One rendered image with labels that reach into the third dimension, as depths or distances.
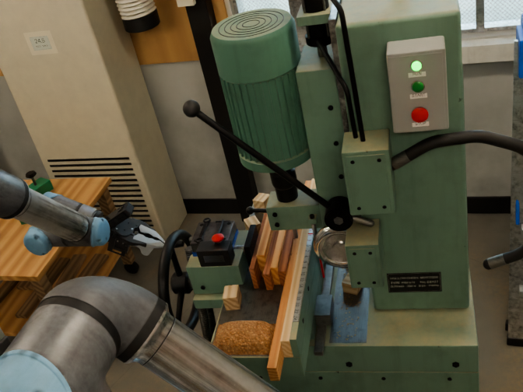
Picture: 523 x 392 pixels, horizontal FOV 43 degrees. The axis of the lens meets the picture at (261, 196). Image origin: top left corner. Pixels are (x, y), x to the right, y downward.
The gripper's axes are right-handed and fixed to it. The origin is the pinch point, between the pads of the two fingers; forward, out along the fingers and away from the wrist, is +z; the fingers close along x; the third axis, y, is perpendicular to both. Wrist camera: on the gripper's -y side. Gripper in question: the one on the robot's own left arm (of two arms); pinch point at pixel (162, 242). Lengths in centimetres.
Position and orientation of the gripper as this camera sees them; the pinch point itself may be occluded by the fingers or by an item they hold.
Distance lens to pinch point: 187.8
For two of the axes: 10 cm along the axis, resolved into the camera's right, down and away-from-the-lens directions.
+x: -2.1, 6.0, -7.7
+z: 9.3, 3.5, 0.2
